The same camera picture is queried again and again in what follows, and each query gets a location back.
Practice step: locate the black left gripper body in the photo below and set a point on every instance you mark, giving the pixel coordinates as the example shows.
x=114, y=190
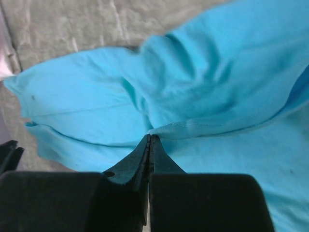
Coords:
x=10, y=155

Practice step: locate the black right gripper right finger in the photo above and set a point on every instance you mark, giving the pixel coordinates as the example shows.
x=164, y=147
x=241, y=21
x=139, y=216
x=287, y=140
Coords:
x=182, y=202

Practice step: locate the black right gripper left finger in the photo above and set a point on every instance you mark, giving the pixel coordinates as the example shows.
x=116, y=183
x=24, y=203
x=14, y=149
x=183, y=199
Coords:
x=111, y=201

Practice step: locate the teal t shirt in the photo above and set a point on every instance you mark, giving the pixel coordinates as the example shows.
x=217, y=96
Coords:
x=226, y=92

